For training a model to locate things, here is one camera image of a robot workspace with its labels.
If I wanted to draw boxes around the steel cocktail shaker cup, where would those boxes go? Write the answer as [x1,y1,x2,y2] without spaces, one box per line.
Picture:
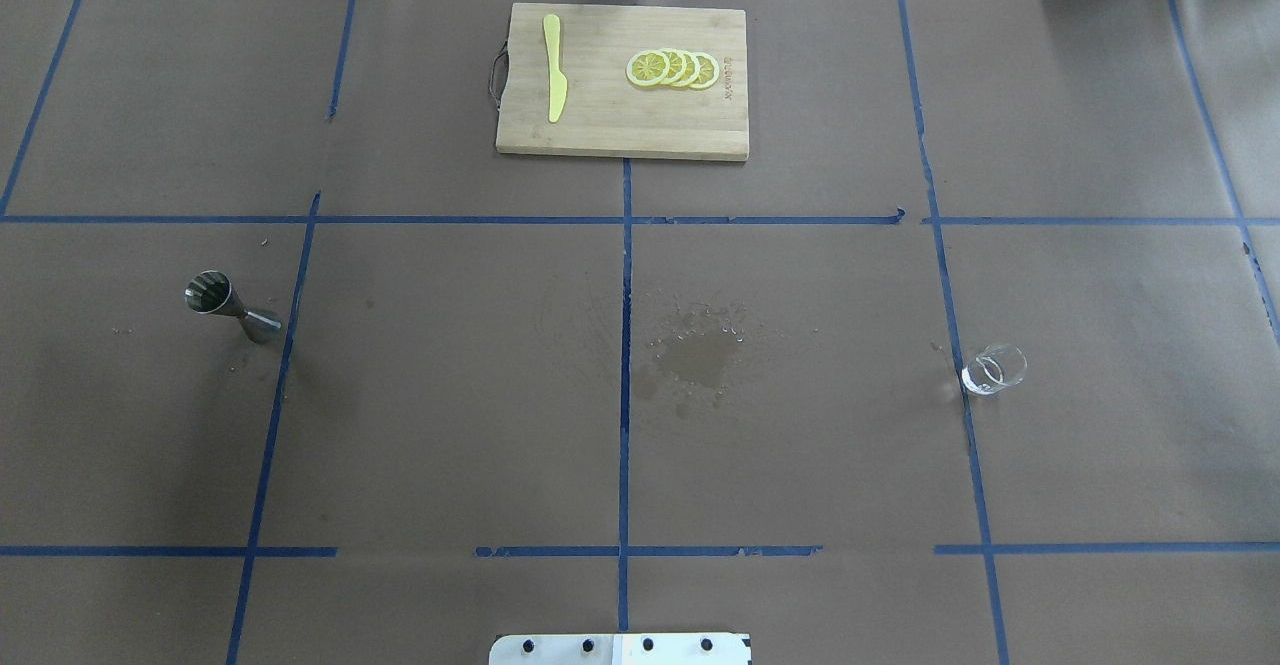
[184,270,283,343]

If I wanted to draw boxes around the bamboo cutting board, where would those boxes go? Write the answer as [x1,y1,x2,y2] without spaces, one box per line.
[495,3,750,162]

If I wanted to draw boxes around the yellow plastic knife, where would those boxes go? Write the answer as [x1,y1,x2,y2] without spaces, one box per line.
[541,13,568,124]

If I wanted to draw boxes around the lemon slice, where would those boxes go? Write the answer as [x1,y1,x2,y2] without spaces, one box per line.
[623,47,722,91]

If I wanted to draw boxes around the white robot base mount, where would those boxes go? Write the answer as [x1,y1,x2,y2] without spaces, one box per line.
[488,632,753,664]

